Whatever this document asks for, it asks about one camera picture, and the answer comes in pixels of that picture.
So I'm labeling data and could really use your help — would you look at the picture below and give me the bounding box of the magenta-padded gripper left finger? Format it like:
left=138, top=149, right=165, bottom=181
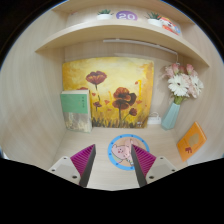
left=48, top=143, right=97, bottom=188

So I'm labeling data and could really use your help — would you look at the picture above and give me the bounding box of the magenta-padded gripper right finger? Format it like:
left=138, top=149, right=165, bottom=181
left=130, top=143, right=178, bottom=188

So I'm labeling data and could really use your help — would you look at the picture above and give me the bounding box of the pink computer mouse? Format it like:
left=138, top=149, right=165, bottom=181
left=110, top=139, right=135, bottom=167

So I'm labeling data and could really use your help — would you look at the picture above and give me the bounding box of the round blue cartoon mouse pad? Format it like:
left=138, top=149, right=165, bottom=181
left=107, top=133, right=151, bottom=172

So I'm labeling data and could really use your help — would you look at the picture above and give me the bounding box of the orange book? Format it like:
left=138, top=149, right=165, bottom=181
left=176, top=121, right=208, bottom=163

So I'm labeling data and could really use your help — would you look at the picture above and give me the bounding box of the pale teal faceted vase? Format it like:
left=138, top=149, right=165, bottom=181
left=160, top=101, right=181, bottom=131

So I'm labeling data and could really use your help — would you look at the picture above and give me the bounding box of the green and beige book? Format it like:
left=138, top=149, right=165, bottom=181
left=60, top=89, right=93, bottom=134

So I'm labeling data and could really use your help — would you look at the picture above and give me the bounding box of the pink and white flower bouquet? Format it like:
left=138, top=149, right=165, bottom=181
left=162, top=62, right=205, bottom=106

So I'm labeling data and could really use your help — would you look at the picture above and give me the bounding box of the yellow poppy flower painting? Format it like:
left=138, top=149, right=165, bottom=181
left=62, top=57, right=155, bottom=129

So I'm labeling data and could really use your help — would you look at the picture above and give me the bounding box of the white light bar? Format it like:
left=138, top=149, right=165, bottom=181
left=102, top=38, right=178, bottom=56

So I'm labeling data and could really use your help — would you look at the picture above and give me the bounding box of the wooden shelf with ornaments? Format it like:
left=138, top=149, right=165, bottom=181
left=34, top=4, right=211, bottom=68

